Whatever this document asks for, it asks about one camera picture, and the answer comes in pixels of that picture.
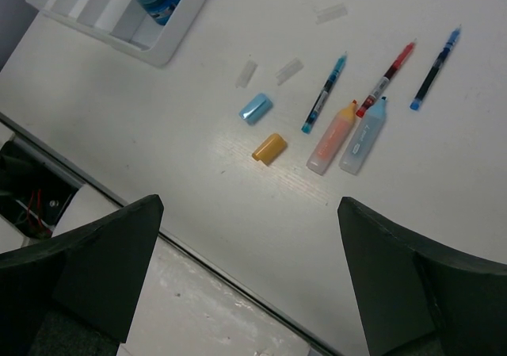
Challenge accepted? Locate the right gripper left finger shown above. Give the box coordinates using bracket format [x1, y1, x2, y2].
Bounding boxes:
[1, 194, 164, 355]

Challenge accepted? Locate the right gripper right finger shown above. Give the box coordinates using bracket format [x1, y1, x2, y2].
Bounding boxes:
[337, 197, 506, 355]

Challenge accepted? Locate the silver foil panel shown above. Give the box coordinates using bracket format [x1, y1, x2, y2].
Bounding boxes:
[51, 185, 318, 356]

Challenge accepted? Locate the red pen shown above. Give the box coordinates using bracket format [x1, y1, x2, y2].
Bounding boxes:
[356, 40, 417, 118]

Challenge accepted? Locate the white divided plastic tray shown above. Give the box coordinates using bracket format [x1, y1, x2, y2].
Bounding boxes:
[25, 0, 206, 67]

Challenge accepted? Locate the dark blue pen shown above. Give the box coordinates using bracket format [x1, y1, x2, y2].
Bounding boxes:
[410, 26, 462, 111]

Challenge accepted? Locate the light blue highlighter cap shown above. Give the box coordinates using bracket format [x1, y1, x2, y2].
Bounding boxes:
[238, 93, 273, 125]

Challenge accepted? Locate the clear pen cap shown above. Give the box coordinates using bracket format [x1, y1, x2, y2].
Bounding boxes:
[235, 59, 257, 88]
[316, 3, 348, 25]
[276, 58, 304, 86]

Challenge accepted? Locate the teal pen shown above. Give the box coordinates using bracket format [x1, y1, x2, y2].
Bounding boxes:
[301, 52, 348, 134]

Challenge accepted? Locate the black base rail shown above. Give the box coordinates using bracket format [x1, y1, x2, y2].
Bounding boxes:
[1, 117, 324, 355]

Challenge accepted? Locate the orange highlighter cap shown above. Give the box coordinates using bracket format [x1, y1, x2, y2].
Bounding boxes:
[252, 133, 288, 166]

